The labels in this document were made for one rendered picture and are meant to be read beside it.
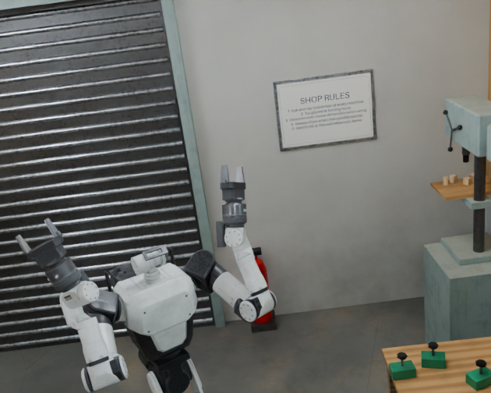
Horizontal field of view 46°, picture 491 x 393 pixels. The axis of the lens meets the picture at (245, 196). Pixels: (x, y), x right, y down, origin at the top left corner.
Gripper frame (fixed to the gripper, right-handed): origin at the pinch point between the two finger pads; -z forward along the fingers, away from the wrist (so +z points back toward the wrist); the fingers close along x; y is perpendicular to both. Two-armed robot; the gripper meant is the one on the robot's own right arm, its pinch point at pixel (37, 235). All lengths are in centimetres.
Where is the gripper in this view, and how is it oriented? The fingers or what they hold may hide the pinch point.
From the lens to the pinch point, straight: 190.6
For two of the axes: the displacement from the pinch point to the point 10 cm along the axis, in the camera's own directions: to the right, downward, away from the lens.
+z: 5.0, 8.5, 1.9
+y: -0.1, 2.3, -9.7
